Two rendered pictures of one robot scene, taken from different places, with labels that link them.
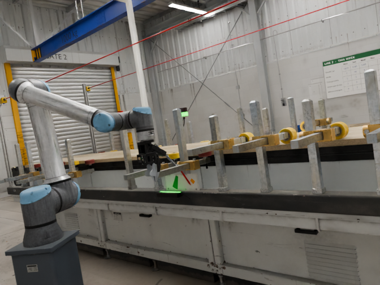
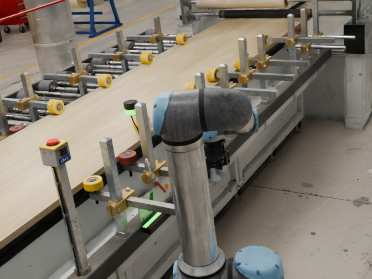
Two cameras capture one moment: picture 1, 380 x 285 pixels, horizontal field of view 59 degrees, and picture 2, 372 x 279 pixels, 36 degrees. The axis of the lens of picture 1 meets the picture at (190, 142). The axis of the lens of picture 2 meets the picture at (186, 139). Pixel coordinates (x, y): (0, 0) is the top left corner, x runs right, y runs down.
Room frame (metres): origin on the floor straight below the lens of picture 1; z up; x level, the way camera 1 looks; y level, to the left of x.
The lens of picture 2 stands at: (2.08, 2.24, 1.93)
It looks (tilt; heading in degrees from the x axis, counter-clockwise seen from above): 23 degrees down; 261
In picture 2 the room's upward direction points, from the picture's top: 8 degrees counter-clockwise
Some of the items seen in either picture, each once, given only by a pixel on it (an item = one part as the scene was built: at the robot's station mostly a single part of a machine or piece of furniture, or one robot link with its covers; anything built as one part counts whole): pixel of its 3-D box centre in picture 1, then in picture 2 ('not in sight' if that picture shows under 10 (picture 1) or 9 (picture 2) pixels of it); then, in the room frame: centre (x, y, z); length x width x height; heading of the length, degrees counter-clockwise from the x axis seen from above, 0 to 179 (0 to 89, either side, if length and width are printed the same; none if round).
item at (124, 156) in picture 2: (205, 159); (129, 164); (2.00, -0.08, 0.85); 0.08 x 0.08 x 0.11
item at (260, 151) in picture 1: (260, 150); (204, 119); (1.59, -0.33, 0.90); 0.03 x 0.03 x 0.48; 49
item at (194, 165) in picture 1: (188, 165); (153, 171); (1.90, 0.03, 0.85); 0.13 x 0.06 x 0.05; 49
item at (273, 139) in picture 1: (263, 140); not in sight; (1.57, -0.35, 0.95); 0.13 x 0.06 x 0.05; 49
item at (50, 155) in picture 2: not in sight; (55, 153); (2.25, 0.43, 1.18); 0.07 x 0.07 x 0.08; 49
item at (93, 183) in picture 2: (175, 160); (94, 191); (2.16, 0.11, 0.85); 0.08 x 0.08 x 0.11
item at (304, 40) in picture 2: not in sight; (296, 39); (0.72, -1.28, 0.95); 0.50 x 0.04 x 0.04; 139
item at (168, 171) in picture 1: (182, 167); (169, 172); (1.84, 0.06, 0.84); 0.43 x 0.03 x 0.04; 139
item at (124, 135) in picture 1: (127, 156); (70, 219); (2.25, 0.43, 0.93); 0.05 x 0.04 x 0.45; 49
